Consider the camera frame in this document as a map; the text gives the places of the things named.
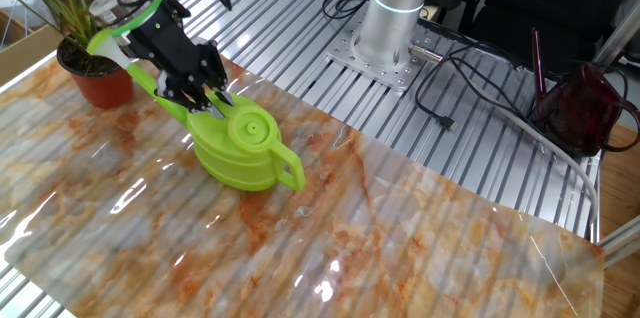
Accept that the green wrist adapter ring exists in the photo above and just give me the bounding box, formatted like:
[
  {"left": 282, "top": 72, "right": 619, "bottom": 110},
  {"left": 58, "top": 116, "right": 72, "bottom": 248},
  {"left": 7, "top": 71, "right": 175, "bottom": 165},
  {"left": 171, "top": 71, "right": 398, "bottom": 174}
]
[{"left": 107, "top": 0, "right": 165, "bottom": 39}]

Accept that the orange marble pattern mat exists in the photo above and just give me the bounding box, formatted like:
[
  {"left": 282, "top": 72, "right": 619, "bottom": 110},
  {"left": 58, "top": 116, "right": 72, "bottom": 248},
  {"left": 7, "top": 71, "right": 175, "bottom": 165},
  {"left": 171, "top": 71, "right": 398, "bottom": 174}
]
[{"left": 0, "top": 7, "right": 606, "bottom": 318}]

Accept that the aluminium frame post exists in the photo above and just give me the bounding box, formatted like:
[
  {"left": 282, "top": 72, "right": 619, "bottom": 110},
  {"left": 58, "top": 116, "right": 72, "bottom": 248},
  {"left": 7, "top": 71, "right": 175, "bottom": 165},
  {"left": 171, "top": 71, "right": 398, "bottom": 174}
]
[
  {"left": 597, "top": 215, "right": 640, "bottom": 269},
  {"left": 593, "top": 0, "right": 640, "bottom": 67}
]

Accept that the grey cable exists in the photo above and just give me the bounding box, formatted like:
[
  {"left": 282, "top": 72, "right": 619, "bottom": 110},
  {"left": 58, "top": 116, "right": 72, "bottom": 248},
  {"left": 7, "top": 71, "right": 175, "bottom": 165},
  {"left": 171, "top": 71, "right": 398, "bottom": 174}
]
[{"left": 449, "top": 70, "right": 601, "bottom": 239}]

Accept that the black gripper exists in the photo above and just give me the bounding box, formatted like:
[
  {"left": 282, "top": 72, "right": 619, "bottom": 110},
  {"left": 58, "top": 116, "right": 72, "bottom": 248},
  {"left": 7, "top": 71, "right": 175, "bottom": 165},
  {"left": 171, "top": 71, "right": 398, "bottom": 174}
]
[{"left": 121, "top": 0, "right": 236, "bottom": 120}]

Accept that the brown cardboard box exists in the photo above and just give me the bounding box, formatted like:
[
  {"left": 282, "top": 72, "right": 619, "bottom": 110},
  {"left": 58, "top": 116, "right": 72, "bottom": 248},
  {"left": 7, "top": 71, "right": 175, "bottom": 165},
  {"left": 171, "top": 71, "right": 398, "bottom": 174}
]
[{"left": 0, "top": 10, "right": 64, "bottom": 87}]

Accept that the dark red transparent watering can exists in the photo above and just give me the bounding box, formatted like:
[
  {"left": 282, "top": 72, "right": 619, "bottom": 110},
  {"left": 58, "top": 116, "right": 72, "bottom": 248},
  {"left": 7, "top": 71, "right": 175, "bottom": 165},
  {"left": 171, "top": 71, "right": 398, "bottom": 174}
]
[{"left": 529, "top": 27, "right": 640, "bottom": 158}]

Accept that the green plant in terracotta pot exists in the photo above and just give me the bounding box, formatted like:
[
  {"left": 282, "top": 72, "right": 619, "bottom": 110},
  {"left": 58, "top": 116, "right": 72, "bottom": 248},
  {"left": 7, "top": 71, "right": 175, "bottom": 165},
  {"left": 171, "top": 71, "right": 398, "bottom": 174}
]
[{"left": 0, "top": 0, "right": 135, "bottom": 110}]

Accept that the green plastic watering can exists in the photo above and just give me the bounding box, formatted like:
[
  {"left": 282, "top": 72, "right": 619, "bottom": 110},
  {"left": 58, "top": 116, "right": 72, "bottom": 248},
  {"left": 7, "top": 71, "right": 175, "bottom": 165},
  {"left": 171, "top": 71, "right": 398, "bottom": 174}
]
[{"left": 85, "top": 27, "right": 307, "bottom": 192}]

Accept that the black usb cable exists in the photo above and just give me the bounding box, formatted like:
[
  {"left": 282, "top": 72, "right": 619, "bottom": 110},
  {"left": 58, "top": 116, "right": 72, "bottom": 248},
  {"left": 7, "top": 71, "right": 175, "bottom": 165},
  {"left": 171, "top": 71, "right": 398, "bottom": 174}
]
[{"left": 414, "top": 42, "right": 526, "bottom": 132}]

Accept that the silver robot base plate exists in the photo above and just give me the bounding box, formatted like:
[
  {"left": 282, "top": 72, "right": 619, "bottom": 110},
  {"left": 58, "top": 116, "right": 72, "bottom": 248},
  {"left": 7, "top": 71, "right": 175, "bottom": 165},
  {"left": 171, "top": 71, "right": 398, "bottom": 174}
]
[{"left": 325, "top": 5, "right": 444, "bottom": 93}]

